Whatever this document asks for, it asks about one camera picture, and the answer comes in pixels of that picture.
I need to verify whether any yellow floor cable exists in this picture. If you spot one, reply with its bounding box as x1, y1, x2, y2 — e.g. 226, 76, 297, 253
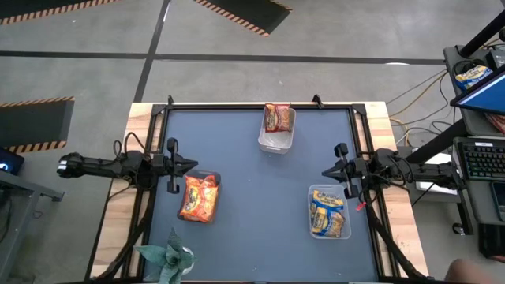
388, 70, 449, 145

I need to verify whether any orange Maruchan noodle packet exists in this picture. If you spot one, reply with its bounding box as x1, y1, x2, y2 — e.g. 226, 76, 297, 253
184, 174, 220, 210
178, 185, 219, 224

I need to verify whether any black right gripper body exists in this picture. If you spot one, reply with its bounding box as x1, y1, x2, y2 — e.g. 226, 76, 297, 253
334, 142, 370, 200

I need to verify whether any black table frame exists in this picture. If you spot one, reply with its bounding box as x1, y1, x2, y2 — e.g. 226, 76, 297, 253
94, 94, 429, 284

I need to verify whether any hazard-striped black floor mat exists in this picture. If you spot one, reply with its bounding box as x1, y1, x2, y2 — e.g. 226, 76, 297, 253
0, 0, 119, 26
193, 0, 294, 38
0, 95, 76, 155

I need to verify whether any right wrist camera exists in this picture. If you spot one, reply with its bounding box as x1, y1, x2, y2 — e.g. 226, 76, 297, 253
353, 157, 369, 178

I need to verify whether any clear plastic bin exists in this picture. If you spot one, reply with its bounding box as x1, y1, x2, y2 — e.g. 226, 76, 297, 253
307, 184, 352, 241

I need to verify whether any red Maruchan noodle packet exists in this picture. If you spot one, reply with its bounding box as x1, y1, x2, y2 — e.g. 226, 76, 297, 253
263, 103, 292, 133

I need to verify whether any black computer keyboard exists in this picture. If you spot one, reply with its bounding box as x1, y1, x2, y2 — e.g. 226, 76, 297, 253
457, 140, 505, 181

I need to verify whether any computer desk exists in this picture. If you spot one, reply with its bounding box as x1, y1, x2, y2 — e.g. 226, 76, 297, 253
442, 44, 505, 226

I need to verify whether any computer monitor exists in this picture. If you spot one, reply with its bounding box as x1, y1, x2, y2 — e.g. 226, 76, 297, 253
450, 65, 505, 116

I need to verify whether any black floor cable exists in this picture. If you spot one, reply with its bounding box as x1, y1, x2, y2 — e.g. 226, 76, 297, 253
385, 69, 458, 135

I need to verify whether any black pole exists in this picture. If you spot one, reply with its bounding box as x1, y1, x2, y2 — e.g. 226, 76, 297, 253
405, 118, 469, 165
459, 9, 505, 58

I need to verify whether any grey metal cart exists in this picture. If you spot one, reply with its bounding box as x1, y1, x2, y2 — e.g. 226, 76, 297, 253
0, 169, 66, 279

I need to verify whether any person's leg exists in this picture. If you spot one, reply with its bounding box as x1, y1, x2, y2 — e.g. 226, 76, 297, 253
444, 258, 505, 284

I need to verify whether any white box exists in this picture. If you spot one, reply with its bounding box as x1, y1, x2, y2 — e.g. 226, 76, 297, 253
413, 151, 459, 196

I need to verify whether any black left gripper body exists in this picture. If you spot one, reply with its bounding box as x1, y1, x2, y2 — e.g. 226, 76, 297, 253
162, 136, 181, 195

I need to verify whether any black device with blue light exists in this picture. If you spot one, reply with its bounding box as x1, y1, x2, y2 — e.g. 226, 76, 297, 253
0, 148, 25, 177

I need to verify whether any green artificial plant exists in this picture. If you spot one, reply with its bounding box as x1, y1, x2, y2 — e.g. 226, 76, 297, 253
133, 227, 197, 284

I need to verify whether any dark tablet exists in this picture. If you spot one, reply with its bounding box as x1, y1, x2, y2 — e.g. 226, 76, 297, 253
490, 181, 505, 222

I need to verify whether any blue yellow Maruchan noodle packet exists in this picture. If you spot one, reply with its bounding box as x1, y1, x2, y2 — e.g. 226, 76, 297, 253
310, 189, 345, 216
310, 207, 346, 238

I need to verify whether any white plant pot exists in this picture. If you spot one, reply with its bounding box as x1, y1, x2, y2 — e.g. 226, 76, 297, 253
181, 246, 196, 274

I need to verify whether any orange snack packet on table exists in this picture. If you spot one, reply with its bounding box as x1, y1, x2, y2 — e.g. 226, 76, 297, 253
177, 169, 222, 225

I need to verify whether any red noodle packet on desk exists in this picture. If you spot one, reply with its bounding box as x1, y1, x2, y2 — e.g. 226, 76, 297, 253
484, 112, 505, 135

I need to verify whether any white plastic bin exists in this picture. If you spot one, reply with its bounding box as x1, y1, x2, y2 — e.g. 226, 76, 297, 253
257, 105, 297, 155

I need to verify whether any blue noodle packet on desk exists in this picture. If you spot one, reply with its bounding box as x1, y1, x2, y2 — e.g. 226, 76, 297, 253
454, 65, 494, 92

